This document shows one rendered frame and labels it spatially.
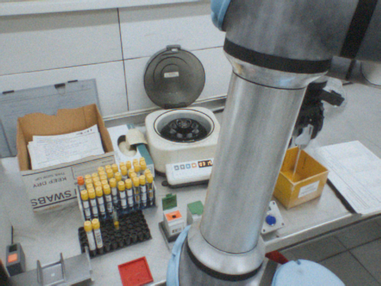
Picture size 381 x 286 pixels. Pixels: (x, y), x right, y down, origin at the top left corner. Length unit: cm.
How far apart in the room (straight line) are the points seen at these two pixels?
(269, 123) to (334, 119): 114
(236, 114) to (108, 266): 62
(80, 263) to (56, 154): 40
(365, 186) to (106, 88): 90
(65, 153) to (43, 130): 13
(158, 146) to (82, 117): 31
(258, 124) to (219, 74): 104
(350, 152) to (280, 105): 95
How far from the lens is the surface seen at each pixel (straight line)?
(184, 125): 113
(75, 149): 117
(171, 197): 89
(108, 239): 94
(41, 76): 124
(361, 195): 116
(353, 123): 153
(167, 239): 92
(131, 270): 90
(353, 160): 129
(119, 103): 132
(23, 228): 106
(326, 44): 36
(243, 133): 40
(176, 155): 106
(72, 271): 88
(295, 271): 54
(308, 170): 113
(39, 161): 115
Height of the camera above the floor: 162
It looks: 36 degrees down
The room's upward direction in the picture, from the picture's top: 2 degrees clockwise
